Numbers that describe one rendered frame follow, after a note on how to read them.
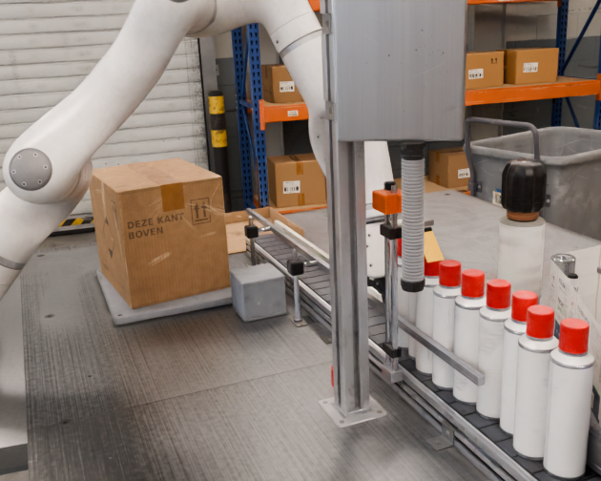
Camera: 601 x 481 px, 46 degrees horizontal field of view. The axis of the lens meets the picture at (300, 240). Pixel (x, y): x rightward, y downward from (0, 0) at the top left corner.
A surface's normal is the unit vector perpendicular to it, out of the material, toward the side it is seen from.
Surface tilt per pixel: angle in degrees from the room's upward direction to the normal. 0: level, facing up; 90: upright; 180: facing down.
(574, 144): 78
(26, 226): 56
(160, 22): 111
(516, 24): 90
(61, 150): 66
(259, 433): 0
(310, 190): 90
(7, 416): 0
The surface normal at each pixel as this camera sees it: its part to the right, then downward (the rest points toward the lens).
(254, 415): -0.04, -0.95
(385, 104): -0.23, 0.30
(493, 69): 0.37, 0.26
